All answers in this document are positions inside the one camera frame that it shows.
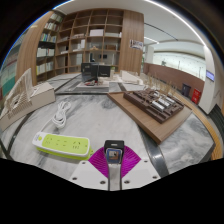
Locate small white architectural model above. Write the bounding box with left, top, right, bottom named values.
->
left=119, top=69, right=144, bottom=86

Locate green and white power strip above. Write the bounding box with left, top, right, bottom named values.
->
left=31, top=131, right=95, bottom=161

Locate white stepped architectural model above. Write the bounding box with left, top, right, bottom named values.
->
left=0, top=68, right=57, bottom=132

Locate black box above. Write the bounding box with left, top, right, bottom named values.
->
left=97, top=64, right=113, bottom=78
left=80, top=62, right=99, bottom=83

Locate flat grey model base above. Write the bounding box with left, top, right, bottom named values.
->
left=75, top=79, right=111, bottom=90

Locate wall poster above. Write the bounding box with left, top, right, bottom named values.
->
left=129, top=39, right=144, bottom=51

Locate wooden open shelf unit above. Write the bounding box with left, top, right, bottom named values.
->
left=53, top=8, right=125, bottom=76

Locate wall screen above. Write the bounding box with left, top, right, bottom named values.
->
left=205, top=69, right=216, bottom=83

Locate tall bookshelf with colourful books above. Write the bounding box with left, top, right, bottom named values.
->
left=0, top=33, right=24, bottom=101

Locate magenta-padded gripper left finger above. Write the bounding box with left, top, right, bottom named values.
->
left=69, top=148, right=110, bottom=192

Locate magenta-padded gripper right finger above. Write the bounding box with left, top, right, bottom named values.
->
left=119, top=148, right=162, bottom=191

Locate wooden bookshelf with books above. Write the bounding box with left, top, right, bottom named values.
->
left=34, top=11, right=63, bottom=83

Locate short ceiling light strip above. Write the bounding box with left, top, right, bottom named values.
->
left=143, top=35, right=160, bottom=44

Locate brown architectural model with board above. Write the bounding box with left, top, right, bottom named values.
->
left=107, top=87, right=194, bottom=145

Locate dark bin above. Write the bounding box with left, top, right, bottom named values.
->
left=181, top=83, right=193, bottom=98

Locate white coiled cable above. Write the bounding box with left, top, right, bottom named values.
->
left=39, top=100, right=73, bottom=134

